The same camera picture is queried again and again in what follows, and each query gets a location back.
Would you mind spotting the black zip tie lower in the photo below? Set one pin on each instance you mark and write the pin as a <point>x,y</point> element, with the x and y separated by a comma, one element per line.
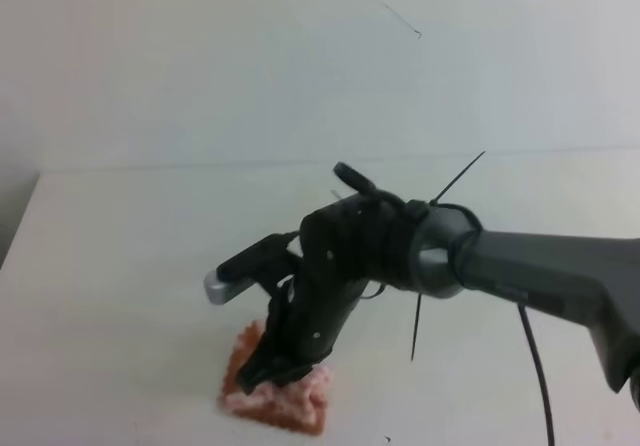
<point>416,327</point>

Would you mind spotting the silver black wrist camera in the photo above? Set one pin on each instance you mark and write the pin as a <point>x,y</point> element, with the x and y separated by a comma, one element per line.
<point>267,263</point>

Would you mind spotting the black zip tie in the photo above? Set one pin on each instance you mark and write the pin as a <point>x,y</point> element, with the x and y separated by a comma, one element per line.
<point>416,327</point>
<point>459,175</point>

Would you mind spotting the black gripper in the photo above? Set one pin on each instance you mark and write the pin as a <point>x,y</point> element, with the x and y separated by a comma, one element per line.
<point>345,245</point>

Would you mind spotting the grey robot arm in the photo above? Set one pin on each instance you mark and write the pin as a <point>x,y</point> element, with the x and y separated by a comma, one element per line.
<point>593,282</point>

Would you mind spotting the pink white striped rag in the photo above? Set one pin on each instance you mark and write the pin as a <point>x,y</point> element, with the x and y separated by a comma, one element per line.
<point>299,407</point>

